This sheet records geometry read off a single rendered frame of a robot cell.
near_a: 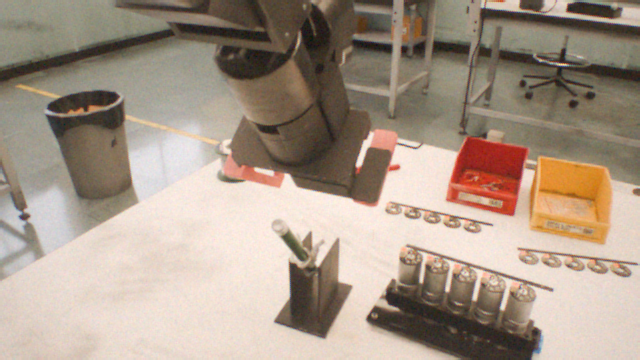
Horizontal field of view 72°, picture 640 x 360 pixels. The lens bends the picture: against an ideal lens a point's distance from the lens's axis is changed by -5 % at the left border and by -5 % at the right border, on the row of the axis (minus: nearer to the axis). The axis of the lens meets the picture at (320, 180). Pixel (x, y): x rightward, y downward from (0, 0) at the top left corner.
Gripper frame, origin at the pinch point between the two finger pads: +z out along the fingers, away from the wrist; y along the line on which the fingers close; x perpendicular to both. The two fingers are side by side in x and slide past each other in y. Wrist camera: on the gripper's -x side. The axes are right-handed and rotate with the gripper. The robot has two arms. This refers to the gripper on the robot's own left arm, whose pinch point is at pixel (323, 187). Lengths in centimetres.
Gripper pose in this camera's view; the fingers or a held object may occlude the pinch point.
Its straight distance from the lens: 45.1
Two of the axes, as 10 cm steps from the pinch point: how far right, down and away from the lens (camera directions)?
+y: -9.2, -1.8, 3.4
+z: 2.2, 4.7, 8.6
